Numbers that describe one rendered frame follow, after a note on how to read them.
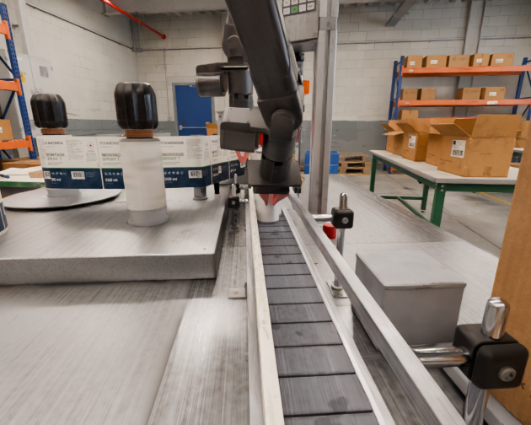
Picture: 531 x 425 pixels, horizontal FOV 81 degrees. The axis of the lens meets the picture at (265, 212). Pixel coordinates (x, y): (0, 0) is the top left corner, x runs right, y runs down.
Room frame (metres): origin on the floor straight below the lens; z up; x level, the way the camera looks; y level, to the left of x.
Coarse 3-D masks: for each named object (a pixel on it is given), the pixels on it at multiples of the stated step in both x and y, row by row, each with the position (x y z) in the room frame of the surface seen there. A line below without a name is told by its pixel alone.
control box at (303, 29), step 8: (280, 0) 0.86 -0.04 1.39; (288, 16) 0.85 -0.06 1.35; (296, 16) 0.84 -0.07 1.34; (304, 16) 0.83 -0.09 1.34; (312, 16) 0.82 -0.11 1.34; (288, 24) 0.85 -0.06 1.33; (296, 24) 0.84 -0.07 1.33; (304, 24) 0.83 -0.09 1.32; (312, 24) 0.82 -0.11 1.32; (288, 32) 0.85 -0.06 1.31; (296, 32) 0.84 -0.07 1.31; (304, 32) 0.83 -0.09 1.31; (312, 32) 0.82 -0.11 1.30; (296, 40) 0.84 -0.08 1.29; (304, 40) 0.84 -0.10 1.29; (312, 40) 0.83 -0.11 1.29; (296, 48) 0.89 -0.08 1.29; (304, 48) 0.89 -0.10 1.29; (312, 48) 0.89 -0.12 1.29
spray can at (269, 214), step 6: (258, 150) 0.67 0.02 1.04; (258, 156) 0.67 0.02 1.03; (258, 198) 0.67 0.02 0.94; (270, 198) 0.66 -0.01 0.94; (258, 204) 0.67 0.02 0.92; (264, 204) 0.66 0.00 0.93; (270, 204) 0.66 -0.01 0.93; (276, 204) 0.67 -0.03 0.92; (258, 210) 0.67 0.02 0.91; (264, 210) 0.66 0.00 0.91; (270, 210) 0.66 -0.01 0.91; (276, 210) 0.67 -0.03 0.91; (258, 216) 0.67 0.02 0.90; (264, 216) 0.66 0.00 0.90; (270, 216) 0.66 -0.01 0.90; (276, 216) 0.67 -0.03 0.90; (258, 222) 0.67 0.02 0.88; (264, 222) 0.66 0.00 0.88; (270, 222) 0.66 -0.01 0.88; (276, 222) 0.67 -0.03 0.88
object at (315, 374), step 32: (288, 224) 0.66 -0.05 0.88; (288, 256) 0.48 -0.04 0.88; (288, 288) 0.38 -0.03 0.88; (288, 320) 0.31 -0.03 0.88; (320, 320) 0.31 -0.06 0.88; (288, 352) 0.25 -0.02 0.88; (320, 352) 0.25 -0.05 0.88; (288, 384) 0.22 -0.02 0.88; (320, 384) 0.22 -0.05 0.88; (352, 384) 0.22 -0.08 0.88; (288, 416) 0.19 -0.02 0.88; (320, 416) 0.19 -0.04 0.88; (352, 416) 0.19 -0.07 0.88
